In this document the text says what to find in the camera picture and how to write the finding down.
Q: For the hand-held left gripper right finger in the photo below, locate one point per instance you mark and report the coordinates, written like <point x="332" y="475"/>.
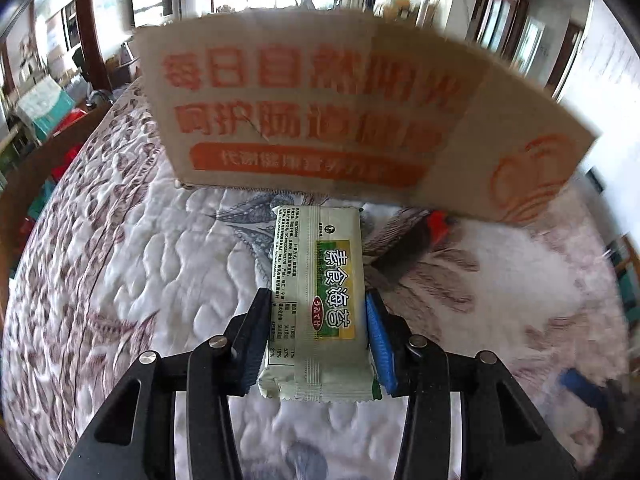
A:
<point x="377" y="340"/>

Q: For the orange printed cardboard box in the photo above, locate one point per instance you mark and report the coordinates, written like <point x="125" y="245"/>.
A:
<point x="310" y="110"/>

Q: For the whiteboard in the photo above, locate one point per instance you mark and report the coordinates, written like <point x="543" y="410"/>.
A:
<point x="610" y="85"/>

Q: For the black pen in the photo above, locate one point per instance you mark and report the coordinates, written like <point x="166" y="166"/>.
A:
<point x="410" y="250"/>

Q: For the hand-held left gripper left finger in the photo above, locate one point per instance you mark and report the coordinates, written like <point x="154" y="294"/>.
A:
<point x="255" y="340"/>

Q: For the green seaweed snack packet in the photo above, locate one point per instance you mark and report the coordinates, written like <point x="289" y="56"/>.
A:
<point x="320" y="270"/>

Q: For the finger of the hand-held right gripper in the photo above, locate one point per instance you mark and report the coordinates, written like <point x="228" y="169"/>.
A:
<point x="585" y="390"/>

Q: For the teal tissue pack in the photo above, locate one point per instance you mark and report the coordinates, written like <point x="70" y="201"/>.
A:
<point x="45" y="105"/>

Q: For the brown wooden door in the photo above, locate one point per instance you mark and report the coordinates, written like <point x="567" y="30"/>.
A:
<point x="565" y="60"/>

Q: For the black whiteboard eraser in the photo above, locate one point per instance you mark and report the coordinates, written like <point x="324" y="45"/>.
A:
<point x="595" y="180"/>

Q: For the wall television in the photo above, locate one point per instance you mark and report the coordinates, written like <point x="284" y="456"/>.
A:
<point x="150" y="5"/>

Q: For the leaf patterned quilt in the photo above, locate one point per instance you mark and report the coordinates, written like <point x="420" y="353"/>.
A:
<point x="125" y="270"/>

